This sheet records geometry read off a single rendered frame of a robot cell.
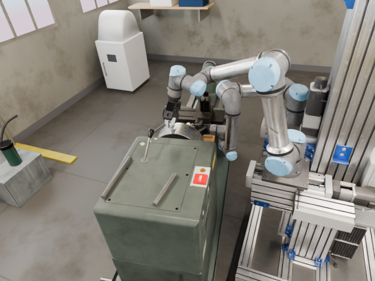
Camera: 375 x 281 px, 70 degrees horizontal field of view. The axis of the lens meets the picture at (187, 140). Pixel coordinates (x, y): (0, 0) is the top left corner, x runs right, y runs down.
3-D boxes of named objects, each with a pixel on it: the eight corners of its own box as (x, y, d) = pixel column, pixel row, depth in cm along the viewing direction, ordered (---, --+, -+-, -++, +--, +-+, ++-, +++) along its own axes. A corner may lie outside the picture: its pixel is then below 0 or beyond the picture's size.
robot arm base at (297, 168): (302, 161, 146) (306, 148, 140) (301, 181, 135) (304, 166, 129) (273, 156, 151) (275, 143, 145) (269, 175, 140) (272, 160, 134)
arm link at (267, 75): (301, 162, 128) (288, 47, 104) (291, 182, 119) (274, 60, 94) (276, 159, 136) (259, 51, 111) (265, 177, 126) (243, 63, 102)
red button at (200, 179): (205, 186, 125) (205, 183, 124) (193, 184, 126) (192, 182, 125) (207, 177, 129) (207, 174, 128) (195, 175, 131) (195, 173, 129)
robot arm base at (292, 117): (306, 115, 182) (308, 102, 176) (304, 127, 171) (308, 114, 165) (282, 112, 187) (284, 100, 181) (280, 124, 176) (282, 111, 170)
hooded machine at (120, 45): (134, 95, 482) (119, 15, 404) (106, 91, 500) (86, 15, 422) (151, 79, 532) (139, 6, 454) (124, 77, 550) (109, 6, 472)
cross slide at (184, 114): (222, 126, 220) (222, 121, 218) (172, 122, 229) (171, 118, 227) (225, 114, 235) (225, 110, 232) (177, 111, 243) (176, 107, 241)
